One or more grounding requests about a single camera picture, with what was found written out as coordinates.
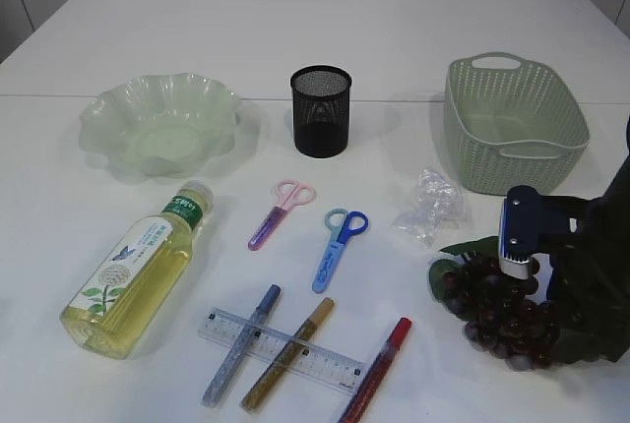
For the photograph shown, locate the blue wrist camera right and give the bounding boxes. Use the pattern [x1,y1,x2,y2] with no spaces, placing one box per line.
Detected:
[498,185,583,280]

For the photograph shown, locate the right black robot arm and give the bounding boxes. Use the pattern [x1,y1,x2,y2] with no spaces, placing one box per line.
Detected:
[539,159,629,364]

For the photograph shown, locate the red glitter pen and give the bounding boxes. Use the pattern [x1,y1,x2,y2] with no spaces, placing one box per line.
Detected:
[339,317,412,423]

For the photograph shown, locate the black mesh pen holder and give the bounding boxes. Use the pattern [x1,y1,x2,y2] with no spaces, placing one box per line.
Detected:
[289,65,352,158]

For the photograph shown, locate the clear plastic ruler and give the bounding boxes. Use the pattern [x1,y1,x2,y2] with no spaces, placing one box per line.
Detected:
[198,308,367,395]

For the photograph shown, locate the gold glitter pen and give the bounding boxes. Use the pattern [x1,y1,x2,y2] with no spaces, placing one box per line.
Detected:
[240,297,335,411]

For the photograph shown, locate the blue capped scissors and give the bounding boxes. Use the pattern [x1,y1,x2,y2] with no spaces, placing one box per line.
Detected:
[311,208,369,294]

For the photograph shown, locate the dark red grape bunch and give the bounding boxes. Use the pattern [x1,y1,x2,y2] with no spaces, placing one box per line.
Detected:
[428,236,559,371]

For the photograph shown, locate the clear plastic sheet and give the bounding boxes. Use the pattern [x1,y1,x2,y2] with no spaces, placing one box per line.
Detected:
[389,166,468,249]

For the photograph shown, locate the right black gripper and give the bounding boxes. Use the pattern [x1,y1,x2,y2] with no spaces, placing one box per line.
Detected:
[539,195,629,363]

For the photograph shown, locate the blue glitter pen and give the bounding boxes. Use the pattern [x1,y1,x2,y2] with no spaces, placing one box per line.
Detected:
[201,284,281,408]

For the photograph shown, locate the pink capped scissors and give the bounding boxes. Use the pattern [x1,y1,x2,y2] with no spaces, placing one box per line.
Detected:
[247,179,316,251]

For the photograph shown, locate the green wavy plastic plate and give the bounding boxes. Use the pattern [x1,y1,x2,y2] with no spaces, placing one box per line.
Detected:
[79,73,241,177]

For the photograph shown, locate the green woven plastic basket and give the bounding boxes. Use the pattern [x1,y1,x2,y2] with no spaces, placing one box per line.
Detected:
[443,52,591,196]

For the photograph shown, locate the green tea bottle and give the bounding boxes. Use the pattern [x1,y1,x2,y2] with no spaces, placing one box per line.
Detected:
[60,181,214,359]

